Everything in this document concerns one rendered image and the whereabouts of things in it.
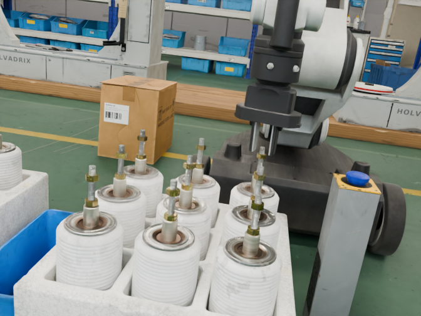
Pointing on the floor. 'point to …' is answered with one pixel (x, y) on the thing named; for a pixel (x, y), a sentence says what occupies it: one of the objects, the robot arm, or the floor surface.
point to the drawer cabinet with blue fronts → (379, 44)
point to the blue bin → (26, 253)
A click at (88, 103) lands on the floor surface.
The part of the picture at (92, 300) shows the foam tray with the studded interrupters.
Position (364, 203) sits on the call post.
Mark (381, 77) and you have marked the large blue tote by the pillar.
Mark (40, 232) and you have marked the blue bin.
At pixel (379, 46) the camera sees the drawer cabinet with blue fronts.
